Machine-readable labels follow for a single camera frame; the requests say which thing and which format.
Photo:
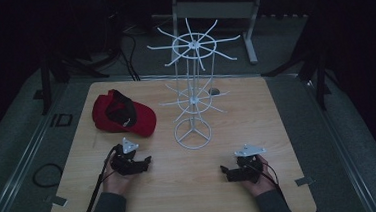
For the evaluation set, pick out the grey table grommet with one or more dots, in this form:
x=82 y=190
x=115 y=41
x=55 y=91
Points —
x=213 y=91

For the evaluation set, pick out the small metal bracket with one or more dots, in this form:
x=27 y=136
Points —
x=56 y=200
x=304 y=180

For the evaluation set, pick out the grey metal table frame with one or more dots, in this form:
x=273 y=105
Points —
x=214 y=10

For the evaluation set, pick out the person's left hand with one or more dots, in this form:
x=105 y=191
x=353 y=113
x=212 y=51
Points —
x=116 y=182

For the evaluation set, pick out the person's right hand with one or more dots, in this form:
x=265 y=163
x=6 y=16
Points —
x=265 y=182

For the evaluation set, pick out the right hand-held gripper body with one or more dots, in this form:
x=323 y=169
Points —
x=249 y=168

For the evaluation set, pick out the aluminium floor rail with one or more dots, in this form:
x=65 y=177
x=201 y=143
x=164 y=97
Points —
x=342 y=148
x=23 y=164

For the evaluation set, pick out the red baseball cap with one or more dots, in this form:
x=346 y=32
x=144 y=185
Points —
x=143 y=117

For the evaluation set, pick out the black tripod stand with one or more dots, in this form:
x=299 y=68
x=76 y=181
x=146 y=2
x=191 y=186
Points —
x=46 y=86
x=321 y=76

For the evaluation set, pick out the black square frame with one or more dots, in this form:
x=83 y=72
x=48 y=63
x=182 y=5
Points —
x=61 y=120

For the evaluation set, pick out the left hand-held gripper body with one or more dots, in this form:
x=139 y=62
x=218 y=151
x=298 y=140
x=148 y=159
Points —
x=126 y=163

